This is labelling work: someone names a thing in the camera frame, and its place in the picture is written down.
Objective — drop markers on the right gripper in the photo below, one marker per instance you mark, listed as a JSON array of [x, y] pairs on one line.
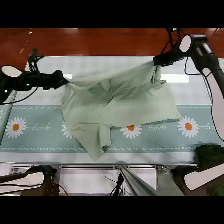
[[168, 57]]

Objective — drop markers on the pale green shirt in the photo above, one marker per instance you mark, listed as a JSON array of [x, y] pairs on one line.
[[126, 100]]

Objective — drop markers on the silver frame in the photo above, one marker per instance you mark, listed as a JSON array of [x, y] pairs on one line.
[[143, 181]]

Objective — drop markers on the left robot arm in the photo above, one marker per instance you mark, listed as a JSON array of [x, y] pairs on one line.
[[20, 81]]

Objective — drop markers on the dark green garment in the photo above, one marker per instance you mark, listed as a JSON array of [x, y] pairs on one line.
[[210, 155]]

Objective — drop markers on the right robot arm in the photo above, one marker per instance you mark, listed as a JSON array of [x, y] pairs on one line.
[[204, 56]]

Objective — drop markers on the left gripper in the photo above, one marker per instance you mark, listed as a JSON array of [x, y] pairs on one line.
[[53, 80]]

